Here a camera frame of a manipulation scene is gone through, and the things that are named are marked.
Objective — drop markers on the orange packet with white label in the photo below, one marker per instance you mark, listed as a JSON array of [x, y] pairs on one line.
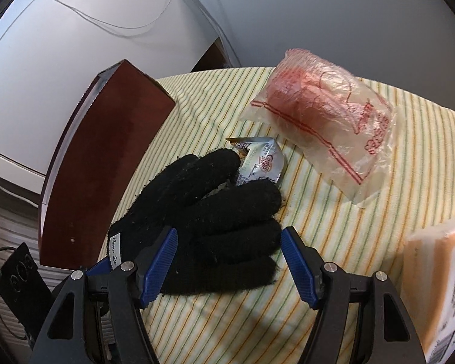
[[441, 292]]

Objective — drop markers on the silver foil sachet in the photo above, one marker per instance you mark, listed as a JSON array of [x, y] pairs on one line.
[[258, 165]]

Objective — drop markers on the black power strip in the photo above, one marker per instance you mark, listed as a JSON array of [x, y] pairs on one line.
[[21, 284]]

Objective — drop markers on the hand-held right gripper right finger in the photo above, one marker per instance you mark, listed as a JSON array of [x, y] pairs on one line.
[[298, 263]]

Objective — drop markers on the black knit glove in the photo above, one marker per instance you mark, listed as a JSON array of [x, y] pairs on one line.
[[208, 220]]

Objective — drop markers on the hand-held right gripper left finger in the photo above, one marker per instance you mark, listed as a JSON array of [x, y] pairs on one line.
[[160, 261]]

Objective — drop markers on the clear bag with red print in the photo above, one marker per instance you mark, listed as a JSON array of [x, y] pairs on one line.
[[326, 121]]

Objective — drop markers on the dark red wooden headboard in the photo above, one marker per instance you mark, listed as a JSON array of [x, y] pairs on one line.
[[98, 159]]

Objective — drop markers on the striped yellow bed sheet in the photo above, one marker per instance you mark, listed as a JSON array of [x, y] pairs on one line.
[[364, 235]]

